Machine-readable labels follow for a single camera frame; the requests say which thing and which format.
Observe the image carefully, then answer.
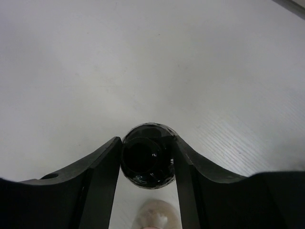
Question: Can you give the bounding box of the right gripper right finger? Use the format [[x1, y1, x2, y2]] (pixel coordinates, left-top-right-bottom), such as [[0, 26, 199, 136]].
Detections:
[[173, 136, 305, 229]]

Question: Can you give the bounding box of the black pump cap spice jar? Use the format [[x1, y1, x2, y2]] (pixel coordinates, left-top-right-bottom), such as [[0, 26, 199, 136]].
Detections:
[[120, 123, 178, 189]]

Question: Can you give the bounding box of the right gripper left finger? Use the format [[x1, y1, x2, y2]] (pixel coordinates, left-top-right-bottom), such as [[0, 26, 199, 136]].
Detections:
[[0, 137, 122, 229]]

